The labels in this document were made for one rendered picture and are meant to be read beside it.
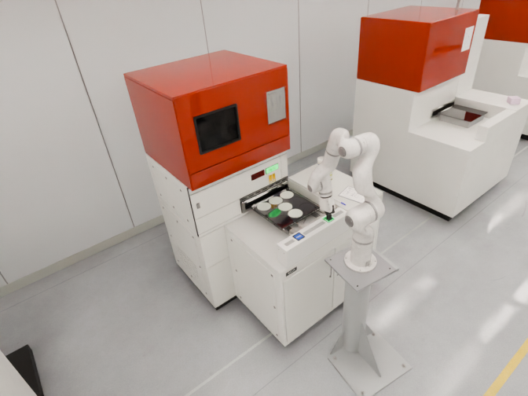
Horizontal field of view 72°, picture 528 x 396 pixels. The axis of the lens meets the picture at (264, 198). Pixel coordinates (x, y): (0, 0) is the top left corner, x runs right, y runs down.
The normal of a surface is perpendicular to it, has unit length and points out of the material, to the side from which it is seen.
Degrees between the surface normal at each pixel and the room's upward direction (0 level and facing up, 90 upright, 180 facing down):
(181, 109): 90
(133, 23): 90
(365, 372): 0
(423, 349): 0
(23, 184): 90
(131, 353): 0
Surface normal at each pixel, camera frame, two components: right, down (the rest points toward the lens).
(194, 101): 0.61, 0.41
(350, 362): -0.07, -0.83
